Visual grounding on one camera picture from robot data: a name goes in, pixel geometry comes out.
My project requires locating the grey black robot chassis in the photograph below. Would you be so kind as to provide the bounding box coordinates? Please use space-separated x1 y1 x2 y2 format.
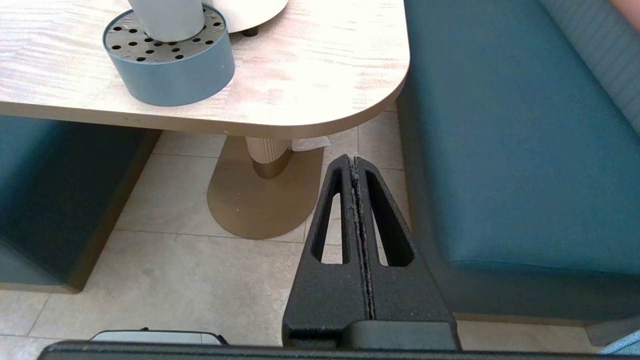
90 329 228 346

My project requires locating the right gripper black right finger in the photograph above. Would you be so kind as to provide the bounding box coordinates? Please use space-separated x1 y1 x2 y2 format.
356 157 453 322

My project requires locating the blue round drip tray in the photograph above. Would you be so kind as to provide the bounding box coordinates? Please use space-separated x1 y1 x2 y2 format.
102 4 236 107

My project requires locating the pink cylindrical bolster cushion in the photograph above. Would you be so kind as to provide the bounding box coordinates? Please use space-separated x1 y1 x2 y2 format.
610 0 640 31

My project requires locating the blue upholstered booth sofa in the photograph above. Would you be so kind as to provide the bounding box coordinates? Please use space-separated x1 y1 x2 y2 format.
397 0 640 346
0 115 162 293

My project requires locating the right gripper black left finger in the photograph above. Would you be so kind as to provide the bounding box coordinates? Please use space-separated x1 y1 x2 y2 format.
282 154 373 347

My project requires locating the clear water dispenser white base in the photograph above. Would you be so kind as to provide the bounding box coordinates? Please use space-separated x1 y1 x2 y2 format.
202 0 290 38

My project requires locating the grey-blue plastic cup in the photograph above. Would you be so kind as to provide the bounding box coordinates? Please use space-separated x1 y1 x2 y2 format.
127 0 206 43

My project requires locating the bronze table pedestal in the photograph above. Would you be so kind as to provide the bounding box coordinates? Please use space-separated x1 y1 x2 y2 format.
207 135 326 240

